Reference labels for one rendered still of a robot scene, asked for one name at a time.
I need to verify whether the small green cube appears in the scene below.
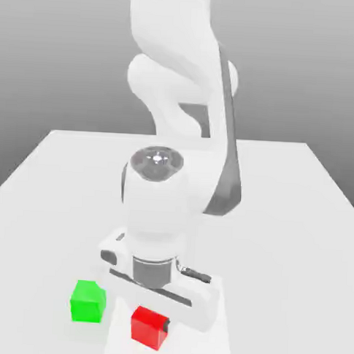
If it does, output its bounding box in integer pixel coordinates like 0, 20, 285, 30
69, 279, 108, 325

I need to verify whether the small red cube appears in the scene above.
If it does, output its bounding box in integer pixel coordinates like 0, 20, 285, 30
128, 305, 172, 352

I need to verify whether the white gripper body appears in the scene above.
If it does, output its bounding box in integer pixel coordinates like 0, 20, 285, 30
104, 266, 222, 334

